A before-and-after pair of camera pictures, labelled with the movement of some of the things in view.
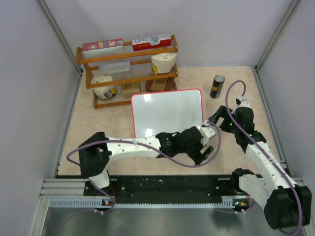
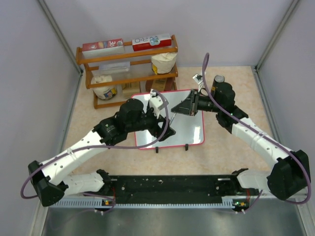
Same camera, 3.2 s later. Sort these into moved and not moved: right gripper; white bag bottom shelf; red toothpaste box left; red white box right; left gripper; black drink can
Moved: left gripper; right gripper
Not moved: black drink can; red white box right; white bag bottom shelf; red toothpaste box left
